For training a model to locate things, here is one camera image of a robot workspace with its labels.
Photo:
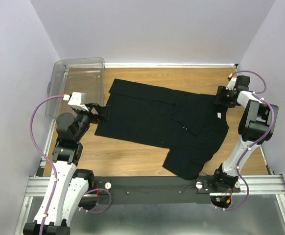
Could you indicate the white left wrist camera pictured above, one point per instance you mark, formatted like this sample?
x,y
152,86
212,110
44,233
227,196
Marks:
x,y
76,101

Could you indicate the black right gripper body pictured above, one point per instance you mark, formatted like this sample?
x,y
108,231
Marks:
x,y
221,95

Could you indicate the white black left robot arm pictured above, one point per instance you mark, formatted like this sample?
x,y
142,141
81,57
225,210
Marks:
x,y
67,184

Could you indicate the clear plastic storage bin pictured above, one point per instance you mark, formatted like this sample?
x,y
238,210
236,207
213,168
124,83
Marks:
x,y
79,75

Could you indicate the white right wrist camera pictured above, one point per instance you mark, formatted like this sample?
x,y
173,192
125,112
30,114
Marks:
x,y
231,84

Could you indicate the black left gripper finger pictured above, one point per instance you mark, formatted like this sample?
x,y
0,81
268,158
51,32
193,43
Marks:
x,y
105,110
102,118

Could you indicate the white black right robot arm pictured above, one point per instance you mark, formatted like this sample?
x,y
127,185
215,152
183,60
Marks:
x,y
256,126

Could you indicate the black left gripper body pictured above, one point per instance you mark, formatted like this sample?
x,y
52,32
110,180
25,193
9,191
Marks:
x,y
93,111

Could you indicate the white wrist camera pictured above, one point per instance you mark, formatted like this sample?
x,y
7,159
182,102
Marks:
x,y
231,84
76,101

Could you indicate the black t shirt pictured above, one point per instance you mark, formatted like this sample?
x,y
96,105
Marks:
x,y
191,126

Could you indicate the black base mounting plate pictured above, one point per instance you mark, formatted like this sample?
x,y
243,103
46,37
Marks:
x,y
155,190

